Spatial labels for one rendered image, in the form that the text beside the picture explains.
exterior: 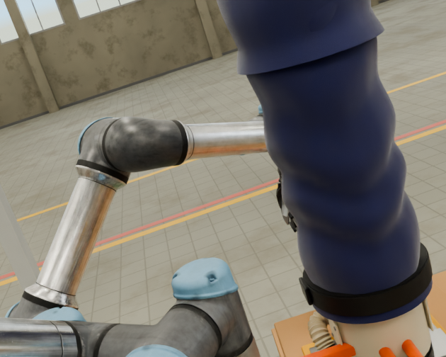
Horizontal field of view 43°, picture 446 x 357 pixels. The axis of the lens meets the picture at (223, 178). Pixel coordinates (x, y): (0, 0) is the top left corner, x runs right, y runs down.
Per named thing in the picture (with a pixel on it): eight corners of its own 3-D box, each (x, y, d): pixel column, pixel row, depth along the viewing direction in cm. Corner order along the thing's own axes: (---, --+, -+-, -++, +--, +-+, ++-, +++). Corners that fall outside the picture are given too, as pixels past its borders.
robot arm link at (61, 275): (10, 369, 105) (117, 105, 115) (-12, 346, 116) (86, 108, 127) (67, 380, 112) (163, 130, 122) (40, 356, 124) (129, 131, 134)
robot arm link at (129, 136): (129, 115, 104) (311, 110, 134) (103, 117, 113) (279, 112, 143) (132, 178, 106) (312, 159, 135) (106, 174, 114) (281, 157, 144)
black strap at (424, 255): (456, 290, 92) (452, 268, 91) (322, 334, 92) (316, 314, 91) (401, 238, 113) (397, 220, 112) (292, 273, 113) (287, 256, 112)
